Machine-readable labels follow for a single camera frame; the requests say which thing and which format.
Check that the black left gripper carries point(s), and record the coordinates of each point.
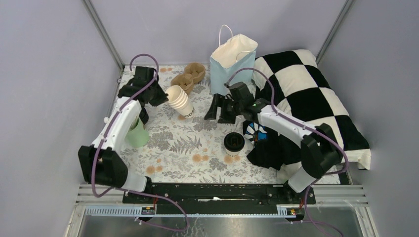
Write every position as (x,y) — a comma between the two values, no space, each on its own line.
(161,97)

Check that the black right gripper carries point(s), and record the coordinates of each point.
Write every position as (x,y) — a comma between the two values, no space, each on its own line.
(219,100)

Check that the stack of white paper cups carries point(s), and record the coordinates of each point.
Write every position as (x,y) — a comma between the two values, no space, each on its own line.
(178,100)

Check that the stack of black lids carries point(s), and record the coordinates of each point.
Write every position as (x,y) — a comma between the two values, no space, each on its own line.
(143,115)

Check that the black cup lid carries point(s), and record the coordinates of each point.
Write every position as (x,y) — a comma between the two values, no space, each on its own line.
(234,142)

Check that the white paper cup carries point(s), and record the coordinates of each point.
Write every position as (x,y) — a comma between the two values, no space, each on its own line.
(232,153)

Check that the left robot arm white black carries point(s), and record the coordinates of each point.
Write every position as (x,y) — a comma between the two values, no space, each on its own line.
(101,161)

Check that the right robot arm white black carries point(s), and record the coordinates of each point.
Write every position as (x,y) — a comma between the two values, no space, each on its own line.
(318,147)

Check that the brown cardboard cup carrier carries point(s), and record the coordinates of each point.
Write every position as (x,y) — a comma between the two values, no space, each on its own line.
(193,74)

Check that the light blue paper bag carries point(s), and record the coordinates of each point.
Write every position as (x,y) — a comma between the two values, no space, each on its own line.
(236,53)

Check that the green cup holder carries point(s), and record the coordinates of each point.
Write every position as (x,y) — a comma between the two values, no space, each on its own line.
(137,135)

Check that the floral table mat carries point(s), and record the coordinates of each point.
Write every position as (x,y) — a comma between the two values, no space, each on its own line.
(191,150)

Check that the black white checkered blanket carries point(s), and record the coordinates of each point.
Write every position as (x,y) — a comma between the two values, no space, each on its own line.
(292,80)

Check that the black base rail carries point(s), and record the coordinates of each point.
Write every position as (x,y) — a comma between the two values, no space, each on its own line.
(218,199)

